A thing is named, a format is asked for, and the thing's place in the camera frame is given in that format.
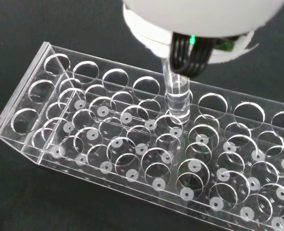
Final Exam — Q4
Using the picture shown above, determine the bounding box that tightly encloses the clear acrylic test tube rack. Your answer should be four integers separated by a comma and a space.
0, 41, 284, 231

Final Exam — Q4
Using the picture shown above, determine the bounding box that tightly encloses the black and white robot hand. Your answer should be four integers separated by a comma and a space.
122, 0, 284, 78

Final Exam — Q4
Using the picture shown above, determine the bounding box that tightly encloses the black scalloped bench cloth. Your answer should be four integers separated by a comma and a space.
0, 0, 284, 231

